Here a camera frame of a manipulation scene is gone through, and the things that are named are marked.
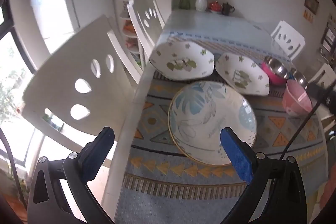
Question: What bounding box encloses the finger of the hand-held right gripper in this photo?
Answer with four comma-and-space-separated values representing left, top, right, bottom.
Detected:
307, 82, 336, 112

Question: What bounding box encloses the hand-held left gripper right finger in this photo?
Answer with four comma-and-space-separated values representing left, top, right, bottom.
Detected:
220, 127, 307, 224

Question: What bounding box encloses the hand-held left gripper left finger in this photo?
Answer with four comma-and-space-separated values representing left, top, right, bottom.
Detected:
27, 127, 116, 224

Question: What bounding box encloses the pink ceramic bowl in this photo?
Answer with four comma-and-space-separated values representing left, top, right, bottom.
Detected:
282, 79, 313, 117

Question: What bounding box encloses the blue steel bowl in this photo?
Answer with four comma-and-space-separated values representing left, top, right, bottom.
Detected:
289, 68, 309, 89

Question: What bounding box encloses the pink steel bowl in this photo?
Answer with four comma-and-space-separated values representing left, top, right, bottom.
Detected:
261, 55, 290, 86

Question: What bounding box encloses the round blue leaf plate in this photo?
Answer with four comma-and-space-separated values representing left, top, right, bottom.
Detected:
167, 81, 258, 167

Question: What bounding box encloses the white floral octagonal plate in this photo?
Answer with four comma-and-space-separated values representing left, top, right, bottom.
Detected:
149, 39, 215, 81
215, 52, 271, 96

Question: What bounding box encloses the white chair with oval cutouts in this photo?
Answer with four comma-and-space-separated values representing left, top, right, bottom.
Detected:
308, 64, 336, 89
127, 0, 166, 67
270, 21, 306, 62
22, 15, 139, 153

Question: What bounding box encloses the patterned blue table mat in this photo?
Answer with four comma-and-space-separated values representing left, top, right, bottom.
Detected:
114, 30, 328, 224

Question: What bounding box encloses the green potted plant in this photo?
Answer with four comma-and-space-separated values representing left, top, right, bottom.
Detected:
0, 166, 28, 203

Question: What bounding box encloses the red tea cup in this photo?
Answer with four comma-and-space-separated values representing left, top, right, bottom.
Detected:
208, 1, 223, 14

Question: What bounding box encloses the black cable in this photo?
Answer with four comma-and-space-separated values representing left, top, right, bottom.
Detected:
0, 127, 29, 214
280, 103, 322, 161

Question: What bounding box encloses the dark wall shelf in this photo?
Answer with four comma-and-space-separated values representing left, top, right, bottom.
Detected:
319, 22, 336, 56

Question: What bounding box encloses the small framed wall picture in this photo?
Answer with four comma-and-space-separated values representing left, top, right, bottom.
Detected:
304, 0, 319, 14

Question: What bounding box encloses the black window frame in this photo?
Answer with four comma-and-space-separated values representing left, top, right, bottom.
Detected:
0, 0, 50, 169

